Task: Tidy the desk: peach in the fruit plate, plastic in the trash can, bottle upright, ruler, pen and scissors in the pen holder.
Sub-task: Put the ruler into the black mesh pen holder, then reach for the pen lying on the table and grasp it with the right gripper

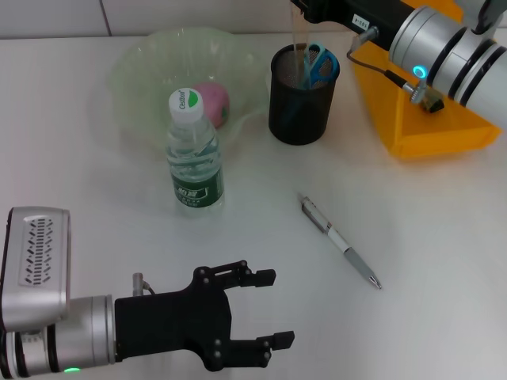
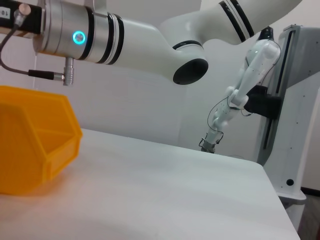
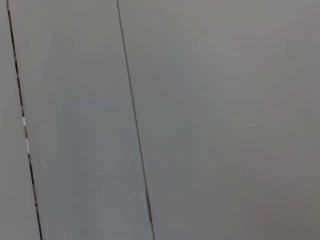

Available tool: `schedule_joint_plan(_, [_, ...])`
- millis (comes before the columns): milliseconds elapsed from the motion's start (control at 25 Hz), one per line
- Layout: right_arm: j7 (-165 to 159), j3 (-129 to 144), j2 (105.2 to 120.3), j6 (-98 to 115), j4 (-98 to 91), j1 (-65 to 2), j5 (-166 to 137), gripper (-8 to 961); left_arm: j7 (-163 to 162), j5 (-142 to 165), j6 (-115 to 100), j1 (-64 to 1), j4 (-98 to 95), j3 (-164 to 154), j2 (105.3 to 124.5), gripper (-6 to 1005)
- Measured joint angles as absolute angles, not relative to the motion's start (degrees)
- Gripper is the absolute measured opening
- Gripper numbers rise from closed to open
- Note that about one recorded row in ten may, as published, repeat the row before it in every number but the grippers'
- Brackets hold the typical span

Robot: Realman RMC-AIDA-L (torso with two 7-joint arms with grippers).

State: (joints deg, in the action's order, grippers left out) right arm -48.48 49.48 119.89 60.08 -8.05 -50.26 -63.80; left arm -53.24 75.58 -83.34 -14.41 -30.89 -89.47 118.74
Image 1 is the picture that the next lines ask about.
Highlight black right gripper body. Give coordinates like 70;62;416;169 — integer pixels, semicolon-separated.
291;0;421;51

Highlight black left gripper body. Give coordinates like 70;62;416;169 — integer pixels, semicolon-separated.
114;267;234;372

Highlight clear plastic ruler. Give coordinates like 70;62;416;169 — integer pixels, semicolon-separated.
290;7;312;90

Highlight blue handled scissors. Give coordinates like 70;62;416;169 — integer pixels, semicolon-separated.
281;42;337;122

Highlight silver white ballpoint pen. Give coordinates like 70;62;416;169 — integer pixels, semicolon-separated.
297;192;383;290

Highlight green plastic wrapper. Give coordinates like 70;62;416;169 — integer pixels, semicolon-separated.
421;91;444;115

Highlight clear water bottle green label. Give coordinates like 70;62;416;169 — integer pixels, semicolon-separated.
165;89;226;217

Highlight pink peach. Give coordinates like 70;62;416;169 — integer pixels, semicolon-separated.
193;82;231;127

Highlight black mesh pen holder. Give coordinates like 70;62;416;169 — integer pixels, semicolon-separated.
268;42;341;146

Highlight green glass fruit plate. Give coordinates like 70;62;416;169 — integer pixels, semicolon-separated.
107;26;269;159

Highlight yellow plastic bin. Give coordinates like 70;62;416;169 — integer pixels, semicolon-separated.
350;0;502;160

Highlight left gripper connector cable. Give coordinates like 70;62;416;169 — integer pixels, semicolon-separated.
132;272;156;297

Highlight gripper connector cable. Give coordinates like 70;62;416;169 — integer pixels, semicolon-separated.
346;25;431;104
132;272;156;297

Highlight right gripper connector cable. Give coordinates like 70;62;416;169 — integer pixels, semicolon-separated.
346;25;431;104

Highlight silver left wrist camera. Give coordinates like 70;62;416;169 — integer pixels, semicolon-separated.
0;206;72;332

